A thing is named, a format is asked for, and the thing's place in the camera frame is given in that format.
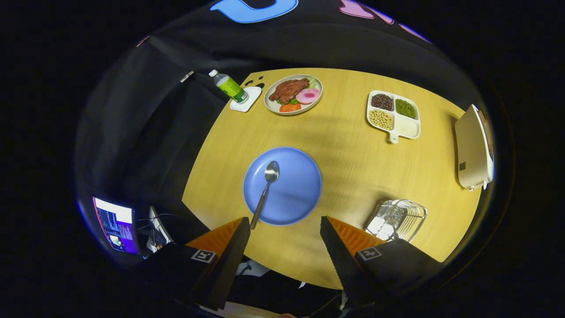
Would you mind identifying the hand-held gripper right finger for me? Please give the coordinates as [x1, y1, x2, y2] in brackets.
[320, 216, 443, 307]

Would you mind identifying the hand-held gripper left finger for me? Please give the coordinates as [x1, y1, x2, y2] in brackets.
[146, 216, 251, 311]

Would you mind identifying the metal spoon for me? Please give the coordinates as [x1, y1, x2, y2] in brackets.
[250, 161, 280, 230]

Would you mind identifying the blue plate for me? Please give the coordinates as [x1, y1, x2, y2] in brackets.
[243, 147, 322, 226]

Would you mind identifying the computer monitor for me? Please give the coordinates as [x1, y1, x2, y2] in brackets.
[92, 197, 141, 255]

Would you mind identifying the white divided bean dish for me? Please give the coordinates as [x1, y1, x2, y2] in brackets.
[366, 90, 421, 144]

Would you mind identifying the black backdrop cloth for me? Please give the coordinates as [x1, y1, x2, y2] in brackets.
[75, 0, 486, 265]

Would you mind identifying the white square coaster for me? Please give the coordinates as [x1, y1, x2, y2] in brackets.
[230, 86, 262, 113]

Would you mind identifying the white toaster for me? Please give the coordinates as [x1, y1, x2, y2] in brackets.
[455, 104, 494, 191]

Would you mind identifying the plate of toy food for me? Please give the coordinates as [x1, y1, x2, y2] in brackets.
[264, 75, 323, 116]

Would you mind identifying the green drink bottle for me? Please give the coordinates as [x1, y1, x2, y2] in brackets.
[209, 69, 249, 104]

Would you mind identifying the brown bread slice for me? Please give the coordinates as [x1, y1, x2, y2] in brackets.
[478, 109, 494, 162]

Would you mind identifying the metal wire basket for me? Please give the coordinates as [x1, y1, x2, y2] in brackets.
[365, 199, 428, 242]

